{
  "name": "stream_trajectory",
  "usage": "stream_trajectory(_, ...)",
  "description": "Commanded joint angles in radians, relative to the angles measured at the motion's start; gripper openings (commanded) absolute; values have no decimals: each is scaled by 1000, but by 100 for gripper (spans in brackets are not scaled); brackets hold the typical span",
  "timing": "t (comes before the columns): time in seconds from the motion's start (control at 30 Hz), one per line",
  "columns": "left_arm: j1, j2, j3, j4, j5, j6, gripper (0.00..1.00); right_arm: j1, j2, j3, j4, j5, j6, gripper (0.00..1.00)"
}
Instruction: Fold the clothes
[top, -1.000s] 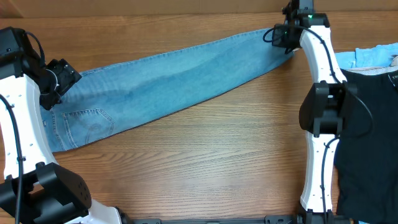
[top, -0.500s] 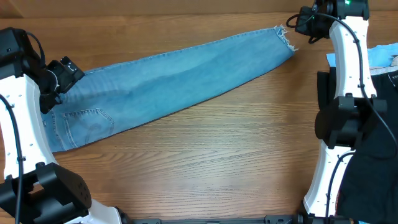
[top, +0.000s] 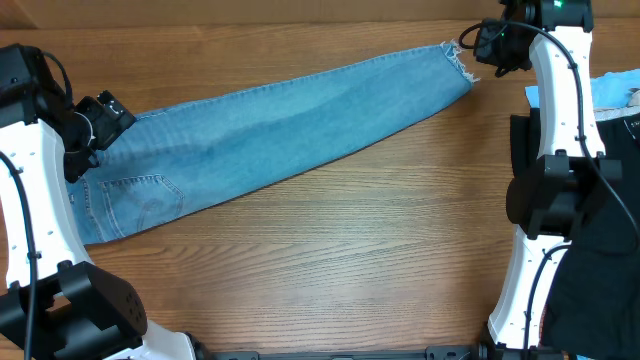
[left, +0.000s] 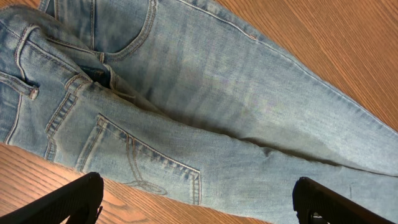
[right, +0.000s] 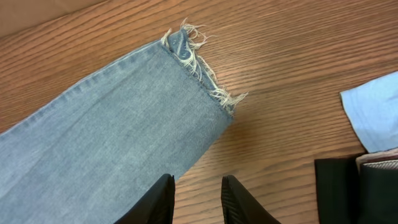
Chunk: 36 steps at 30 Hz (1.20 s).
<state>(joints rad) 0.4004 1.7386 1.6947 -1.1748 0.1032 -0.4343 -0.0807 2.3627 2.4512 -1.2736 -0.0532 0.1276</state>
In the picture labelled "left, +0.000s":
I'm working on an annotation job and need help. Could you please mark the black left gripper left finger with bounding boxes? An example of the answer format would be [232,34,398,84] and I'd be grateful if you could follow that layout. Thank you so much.
[1,172,104,224]

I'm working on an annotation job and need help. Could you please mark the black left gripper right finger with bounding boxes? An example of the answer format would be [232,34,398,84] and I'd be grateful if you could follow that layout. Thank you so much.
[292,177,393,224]

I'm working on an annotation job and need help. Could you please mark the light blue denim jeans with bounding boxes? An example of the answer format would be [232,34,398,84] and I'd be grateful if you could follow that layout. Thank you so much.
[1,0,397,223]

